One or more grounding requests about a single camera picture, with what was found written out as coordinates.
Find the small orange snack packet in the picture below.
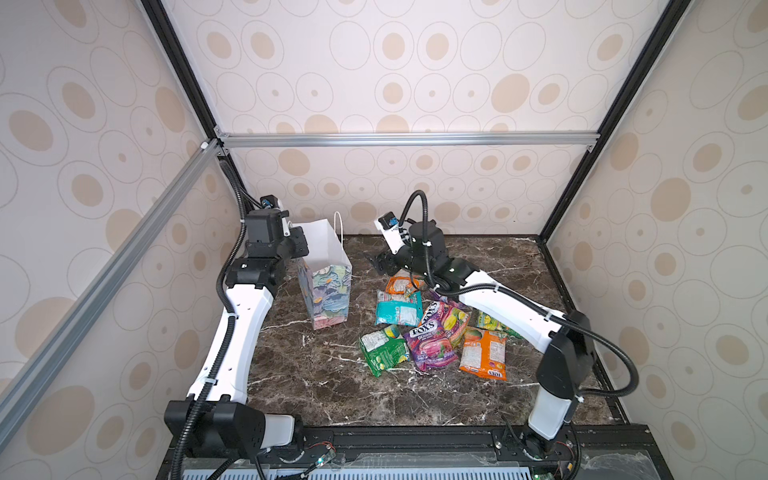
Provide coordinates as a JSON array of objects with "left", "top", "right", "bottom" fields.
[{"left": 385, "top": 270, "right": 427, "bottom": 297}]

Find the white patterned paper bag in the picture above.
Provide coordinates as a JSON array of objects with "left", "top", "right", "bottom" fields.
[{"left": 298, "top": 212, "right": 352, "bottom": 330}]

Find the orange Fox's snack packet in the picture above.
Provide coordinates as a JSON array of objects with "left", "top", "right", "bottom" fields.
[{"left": 459, "top": 327, "right": 507, "bottom": 381}]

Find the purple snack packet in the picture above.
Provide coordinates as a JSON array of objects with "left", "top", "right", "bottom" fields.
[{"left": 423, "top": 290, "right": 471, "bottom": 311}]

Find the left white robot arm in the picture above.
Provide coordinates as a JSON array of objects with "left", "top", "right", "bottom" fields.
[{"left": 164, "top": 207, "right": 309, "bottom": 476}]

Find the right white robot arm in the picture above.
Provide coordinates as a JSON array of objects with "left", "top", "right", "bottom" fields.
[{"left": 372, "top": 212, "right": 594, "bottom": 459}]

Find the teal snack packet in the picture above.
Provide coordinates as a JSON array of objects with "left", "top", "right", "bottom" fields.
[{"left": 376, "top": 291, "right": 423, "bottom": 327}]

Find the pink Fox's candy packet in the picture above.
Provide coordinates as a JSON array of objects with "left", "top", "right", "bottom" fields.
[{"left": 404, "top": 302, "right": 470, "bottom": 372}]

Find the yellow green snack packet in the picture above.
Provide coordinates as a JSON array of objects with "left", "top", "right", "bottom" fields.
[{"left": 475, "top": 311, "right": 522, "bottom": 339}]

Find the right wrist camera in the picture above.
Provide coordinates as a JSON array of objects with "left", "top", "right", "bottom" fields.
[{"left": 374, "top": 212, "right": 408, "bottom": 254}]

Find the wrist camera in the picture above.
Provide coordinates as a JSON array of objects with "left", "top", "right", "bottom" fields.
[
  {"left": 259, "top": 195, "right": 283, "bottom": 210},
  {"left": 374, "top": 212, "right": 408, "bottom": 254}
]

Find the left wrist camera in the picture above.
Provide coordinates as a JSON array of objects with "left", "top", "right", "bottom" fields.
[{"left": 259, "top": 195, "right": 283, "bottom": 210}]

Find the back aluminium rail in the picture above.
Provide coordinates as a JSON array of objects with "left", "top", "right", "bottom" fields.
[{"left": 220, "top": 130, "right": 600, "bottom": 149}]

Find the aluminium rail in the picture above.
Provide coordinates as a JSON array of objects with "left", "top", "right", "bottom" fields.
[
  {"left": 1, "top": 138, "right": 221, "bottom": 449},
  {"left": 220, "top": 130, "right": 600, "bottom": 149}
]

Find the left black corrugated cable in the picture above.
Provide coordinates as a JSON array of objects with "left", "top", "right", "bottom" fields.
[{"left": 169, "top": 157, "right": 253, "bottom": 480}]

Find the black corrugated cable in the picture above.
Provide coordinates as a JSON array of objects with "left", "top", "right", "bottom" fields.
[
  {"left": 169, "top": 157, "right": 253, "bottom": 480},
  {"left": 398, "top": 190, "right": 641, "bottom": 399}
]

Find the right black corrugated cable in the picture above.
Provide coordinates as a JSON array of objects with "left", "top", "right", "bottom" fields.
[{"left": 398, "top": 190, "right": 641, "bottom": 399}]

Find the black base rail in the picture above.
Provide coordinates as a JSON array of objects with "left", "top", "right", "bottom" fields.
[{"left": 158, "top": 415, "right": 672, "bottom": 479}]

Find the left aluminium rail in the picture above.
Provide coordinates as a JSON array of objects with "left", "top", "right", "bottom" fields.
[{"left": 1, "top": 138, "right": 221, "bottom": 449}]

